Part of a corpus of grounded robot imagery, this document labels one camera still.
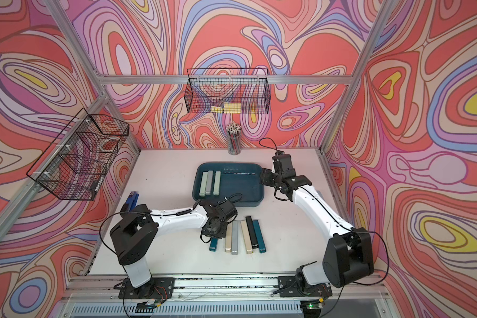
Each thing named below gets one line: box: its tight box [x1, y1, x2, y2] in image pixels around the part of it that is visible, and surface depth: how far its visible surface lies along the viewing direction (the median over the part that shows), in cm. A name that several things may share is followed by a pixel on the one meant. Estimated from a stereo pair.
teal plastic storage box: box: [192, 162, 265, 208], surface depth 107 cm
